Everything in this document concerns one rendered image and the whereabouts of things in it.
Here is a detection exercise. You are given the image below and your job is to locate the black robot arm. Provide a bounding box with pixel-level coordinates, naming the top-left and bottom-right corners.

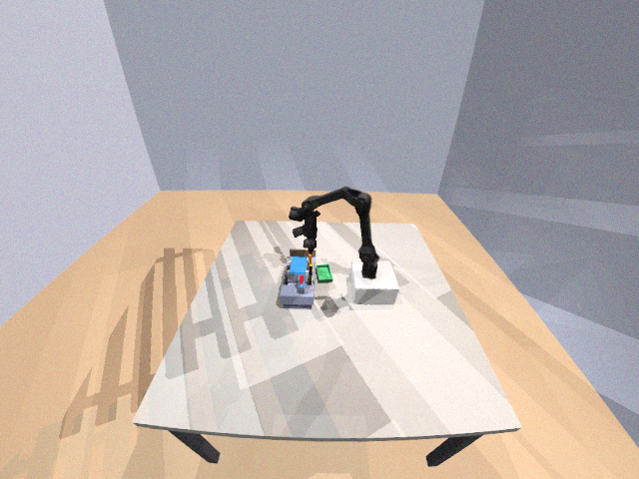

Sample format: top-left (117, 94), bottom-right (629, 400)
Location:
top-left (289, 186), bottom-right (379, 279)

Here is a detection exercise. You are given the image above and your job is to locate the green tray floor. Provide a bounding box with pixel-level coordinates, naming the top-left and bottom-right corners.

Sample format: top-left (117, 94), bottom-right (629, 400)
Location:
top-left (318, 266), bottom-right (331, 279)

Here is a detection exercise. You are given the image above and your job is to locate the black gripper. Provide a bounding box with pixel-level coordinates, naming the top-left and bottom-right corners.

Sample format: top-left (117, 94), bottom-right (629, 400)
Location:
top-left (303, 224), bottom-right (318, 254)

